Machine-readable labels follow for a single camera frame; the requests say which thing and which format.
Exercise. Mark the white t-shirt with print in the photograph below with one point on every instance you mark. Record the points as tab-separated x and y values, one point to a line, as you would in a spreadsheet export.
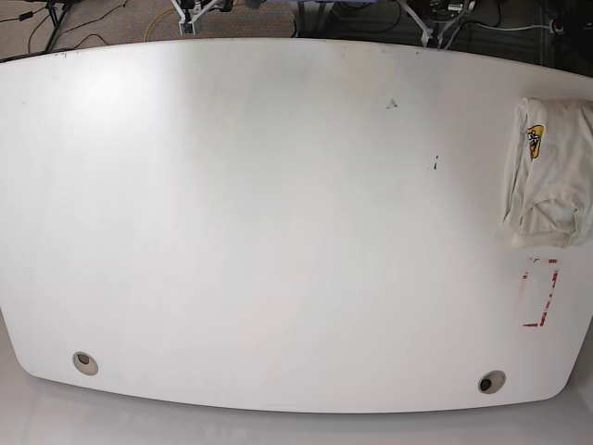
548	174

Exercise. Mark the left table grommet hole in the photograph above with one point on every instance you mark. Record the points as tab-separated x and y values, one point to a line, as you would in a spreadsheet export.
85	363

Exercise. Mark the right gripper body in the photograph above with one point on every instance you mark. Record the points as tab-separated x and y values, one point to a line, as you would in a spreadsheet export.
191	11

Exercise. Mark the red tape marking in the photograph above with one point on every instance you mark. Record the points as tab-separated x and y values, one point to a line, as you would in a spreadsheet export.
536	291

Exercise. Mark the right table grommet hole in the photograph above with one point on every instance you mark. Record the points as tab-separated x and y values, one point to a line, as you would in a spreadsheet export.
492	382

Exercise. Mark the black tripod stand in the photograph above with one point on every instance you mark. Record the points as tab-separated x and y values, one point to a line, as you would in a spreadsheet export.
57	11

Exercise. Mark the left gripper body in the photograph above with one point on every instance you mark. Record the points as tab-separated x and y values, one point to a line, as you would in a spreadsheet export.
439	20

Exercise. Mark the table grommet hole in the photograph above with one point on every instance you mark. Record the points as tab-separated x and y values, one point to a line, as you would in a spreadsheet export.
492	382
85	363

